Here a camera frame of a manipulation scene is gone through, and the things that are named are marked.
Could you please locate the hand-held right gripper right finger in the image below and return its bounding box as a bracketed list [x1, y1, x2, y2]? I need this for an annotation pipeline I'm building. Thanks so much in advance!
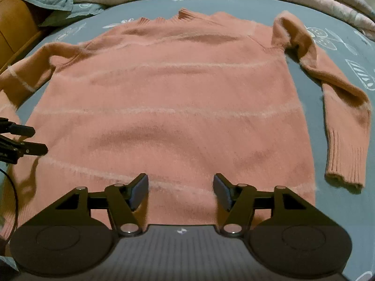
[213, 173, 311, 237]

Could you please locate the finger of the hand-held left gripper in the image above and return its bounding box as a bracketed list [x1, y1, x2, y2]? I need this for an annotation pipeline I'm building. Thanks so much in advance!
[0, 136, 49, 157]
[0, 118, 36, 137]

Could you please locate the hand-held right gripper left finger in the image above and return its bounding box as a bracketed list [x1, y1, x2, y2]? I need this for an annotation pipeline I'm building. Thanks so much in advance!
[54, 173, 149, 237]

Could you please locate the pink striped knit sweater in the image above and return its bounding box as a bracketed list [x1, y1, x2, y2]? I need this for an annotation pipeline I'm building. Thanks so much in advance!
[0, 8, 372, 240]

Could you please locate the wooden headboard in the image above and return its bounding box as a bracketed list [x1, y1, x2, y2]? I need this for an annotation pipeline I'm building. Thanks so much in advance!
[0, 0, 51, 71]

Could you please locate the teal pillow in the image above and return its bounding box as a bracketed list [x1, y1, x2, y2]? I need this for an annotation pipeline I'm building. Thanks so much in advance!
[19, 0, 108, 27]

